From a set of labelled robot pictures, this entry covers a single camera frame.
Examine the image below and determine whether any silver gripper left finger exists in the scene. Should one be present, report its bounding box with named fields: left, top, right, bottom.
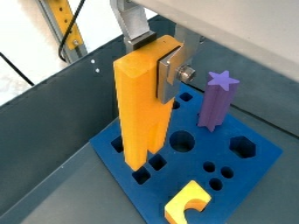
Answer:
left=110, top=0, right=156, bottom=53

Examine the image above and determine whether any blue peg board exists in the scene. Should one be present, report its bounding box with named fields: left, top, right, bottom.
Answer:
left=90, top=85, right=282, bottom=224

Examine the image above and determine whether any purple star peg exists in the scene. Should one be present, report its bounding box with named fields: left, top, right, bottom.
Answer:
left=198, top=71, right=239, bottom=132

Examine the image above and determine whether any yellow perforated rail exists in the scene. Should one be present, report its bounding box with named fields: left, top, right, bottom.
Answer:
left=36, top=0, right=88, bottom=64

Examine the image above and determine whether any yellow notched block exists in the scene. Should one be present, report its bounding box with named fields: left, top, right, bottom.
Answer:
left=164, top=180, right=211, bottom=224

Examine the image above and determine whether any long yellow double-square peg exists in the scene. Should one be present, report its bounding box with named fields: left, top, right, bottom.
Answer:
left=114, top=35, right=182, bottom=171

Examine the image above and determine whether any black cable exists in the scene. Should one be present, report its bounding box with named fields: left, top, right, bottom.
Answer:
left=0, top=0, right=88, bottom=88

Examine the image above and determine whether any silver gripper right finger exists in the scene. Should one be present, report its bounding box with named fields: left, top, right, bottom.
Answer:
left=156, top=24, right=202, bottom=104

